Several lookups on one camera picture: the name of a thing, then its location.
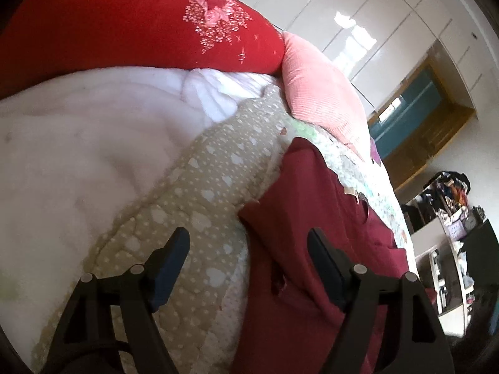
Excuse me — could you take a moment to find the beige heart-print quilt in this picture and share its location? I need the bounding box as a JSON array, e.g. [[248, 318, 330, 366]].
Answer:
[[31, 85, 298, 374]]

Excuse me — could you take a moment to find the pink ribbed pillow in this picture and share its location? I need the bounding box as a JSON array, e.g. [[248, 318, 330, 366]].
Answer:
[[280, 31, 370, 162]]

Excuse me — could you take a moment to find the dark red garment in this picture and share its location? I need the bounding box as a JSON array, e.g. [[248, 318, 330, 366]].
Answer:
[[231, 136, 419, 374]]

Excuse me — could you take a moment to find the white glossy wardrobe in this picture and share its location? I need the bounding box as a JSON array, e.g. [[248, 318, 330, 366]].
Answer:
[[223, 0, 492, 114]]

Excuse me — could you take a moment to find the red floral quilt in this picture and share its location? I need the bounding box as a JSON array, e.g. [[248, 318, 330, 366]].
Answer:
[[0, 0, 285, 100]]

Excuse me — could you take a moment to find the white cluttered shelf unit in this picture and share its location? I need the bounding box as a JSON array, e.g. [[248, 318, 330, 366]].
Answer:
[[401, 170, 499, 339]]

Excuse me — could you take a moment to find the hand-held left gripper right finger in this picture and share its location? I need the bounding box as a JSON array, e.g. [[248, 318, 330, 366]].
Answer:
[[307, 228, 456, 374]]

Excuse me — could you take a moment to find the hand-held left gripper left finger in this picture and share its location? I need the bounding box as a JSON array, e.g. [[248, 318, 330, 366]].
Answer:
[[40, 227, 191, 374]]

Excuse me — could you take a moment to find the wooden framed alcove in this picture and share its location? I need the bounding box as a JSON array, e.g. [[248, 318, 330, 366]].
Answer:
[[367, 39, 477, 191]]

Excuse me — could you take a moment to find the white fluffy blanket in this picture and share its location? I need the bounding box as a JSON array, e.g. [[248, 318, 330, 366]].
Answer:
[[0, 67, 274, 364]]

